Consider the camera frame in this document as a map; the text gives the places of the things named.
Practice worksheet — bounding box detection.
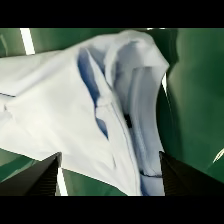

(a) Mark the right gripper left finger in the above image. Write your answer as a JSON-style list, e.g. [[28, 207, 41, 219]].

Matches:
[[0, 152, 63, 197]]

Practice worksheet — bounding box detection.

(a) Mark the white and blue shirt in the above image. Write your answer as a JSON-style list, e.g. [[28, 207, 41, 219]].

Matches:
[[0, 29, 171, 197]]

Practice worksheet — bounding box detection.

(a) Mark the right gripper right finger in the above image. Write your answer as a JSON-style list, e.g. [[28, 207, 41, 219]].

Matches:
[[158, 151, 224, 197]]

